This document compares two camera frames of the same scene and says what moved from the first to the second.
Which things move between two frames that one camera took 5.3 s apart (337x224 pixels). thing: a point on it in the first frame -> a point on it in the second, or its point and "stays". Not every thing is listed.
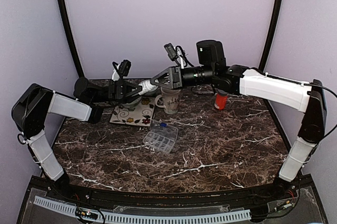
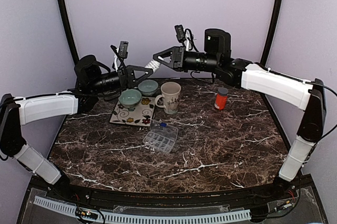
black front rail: (173, 199) stays
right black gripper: (174, 76) -> (176, 56)
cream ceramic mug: (169, 100) stays
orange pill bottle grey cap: (220, 101) stays
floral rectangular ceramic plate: (141, 115) stays
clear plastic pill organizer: (161, 136) stays
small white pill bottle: (147, 87) -> (153, 64)
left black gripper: (118, 91) -> (128, 80)
